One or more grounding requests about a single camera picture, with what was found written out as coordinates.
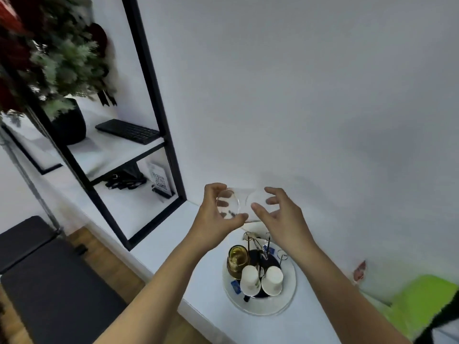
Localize person's right hand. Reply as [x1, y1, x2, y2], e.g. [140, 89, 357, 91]
[251, 187, 318, 260]

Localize person's left hand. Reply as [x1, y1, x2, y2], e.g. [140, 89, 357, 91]
[190, 183, 249, 253]

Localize clear glass cup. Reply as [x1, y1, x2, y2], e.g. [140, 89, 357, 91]
[216, 188, 269, 223]

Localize person's left forearm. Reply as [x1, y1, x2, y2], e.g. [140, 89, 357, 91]
[93, 238, 221, 344]

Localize person's right forearm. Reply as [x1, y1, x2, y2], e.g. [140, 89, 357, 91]
[278, 243, 413, 344]

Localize gold rimmed glass jar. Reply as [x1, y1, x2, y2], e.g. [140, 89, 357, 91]
[227, 244, 251, 280]

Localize white paper cup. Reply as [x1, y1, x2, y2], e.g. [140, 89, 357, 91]
[261, 266, 284, 296]
[240, 265, 261, 297]

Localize white code sign stand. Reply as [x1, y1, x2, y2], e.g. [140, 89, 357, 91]
[147, 162, 176, 200]

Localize round white tray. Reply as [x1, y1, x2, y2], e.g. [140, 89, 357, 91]
[222, 239, 297, 316]

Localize red and white packet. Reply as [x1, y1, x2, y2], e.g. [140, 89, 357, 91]
[353, 260, 367, 283]

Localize black keyboard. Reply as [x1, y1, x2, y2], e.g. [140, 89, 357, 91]
[95, 119, 161, 145]

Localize black ribbon bow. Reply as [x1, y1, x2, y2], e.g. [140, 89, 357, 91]
[97, 87, 118, 107]

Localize black plant pot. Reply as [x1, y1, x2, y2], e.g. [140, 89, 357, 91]
[50, 98, 87, 146]

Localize bright green cloth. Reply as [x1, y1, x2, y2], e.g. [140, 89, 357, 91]
[390, 275, 459, 341]

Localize large black bench pad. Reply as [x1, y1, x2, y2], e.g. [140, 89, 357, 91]
[0, 239, 128, 344]

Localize grey metal pole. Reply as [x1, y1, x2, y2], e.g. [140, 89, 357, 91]
[0, 130, 66, 237]

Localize black and white fabric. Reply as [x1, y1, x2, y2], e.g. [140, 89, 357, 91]
[412, 311, 459, 344]

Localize green artificial plant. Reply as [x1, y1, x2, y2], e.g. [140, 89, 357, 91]
[27, 0, 119, 120]

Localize red artificial flowers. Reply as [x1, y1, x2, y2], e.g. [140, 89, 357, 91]
[0, 0, 38, 115]

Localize black wire cup stand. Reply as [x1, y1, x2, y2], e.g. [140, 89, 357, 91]
[243, 231, 289, 303]

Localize black strap bundle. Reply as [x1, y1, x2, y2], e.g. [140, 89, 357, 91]
[105, 170, 148, 191]

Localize black metal shelf frame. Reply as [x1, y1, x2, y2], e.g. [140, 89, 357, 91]
[0, 0, 187, 252]

